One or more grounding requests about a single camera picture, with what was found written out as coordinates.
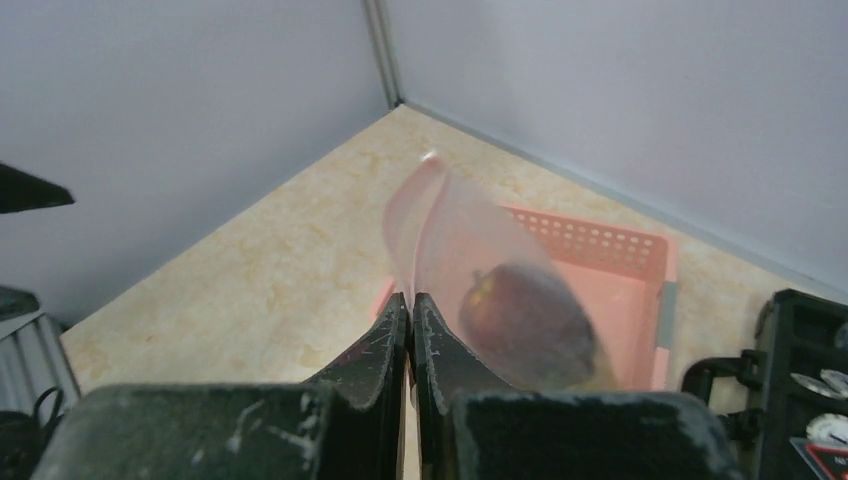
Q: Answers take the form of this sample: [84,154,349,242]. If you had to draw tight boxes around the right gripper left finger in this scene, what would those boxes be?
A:
[34,293,408,479]

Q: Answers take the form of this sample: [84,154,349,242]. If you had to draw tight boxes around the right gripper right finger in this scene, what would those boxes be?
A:
[411,294,742,479]

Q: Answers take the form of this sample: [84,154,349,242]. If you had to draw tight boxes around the black poker chip case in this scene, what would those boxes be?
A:
[681,289,847,479]

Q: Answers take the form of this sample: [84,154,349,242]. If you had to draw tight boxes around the pink plastic basket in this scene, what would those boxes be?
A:
[372,203,680,392]

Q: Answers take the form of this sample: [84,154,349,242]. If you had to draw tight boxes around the dark purple plum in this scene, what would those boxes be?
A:
[457,263,617,390]

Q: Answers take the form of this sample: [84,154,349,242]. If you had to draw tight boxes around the clear zip top bag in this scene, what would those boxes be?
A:
[382,151,619,391]

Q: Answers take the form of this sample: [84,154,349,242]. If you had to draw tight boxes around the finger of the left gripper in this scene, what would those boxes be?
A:
[1,163,75,214]

